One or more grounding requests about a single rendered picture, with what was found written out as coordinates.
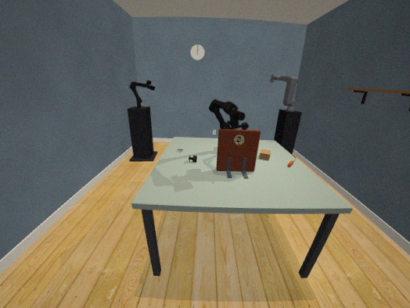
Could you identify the brown wooden door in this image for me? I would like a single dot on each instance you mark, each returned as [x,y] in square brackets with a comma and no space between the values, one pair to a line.
[228,147]

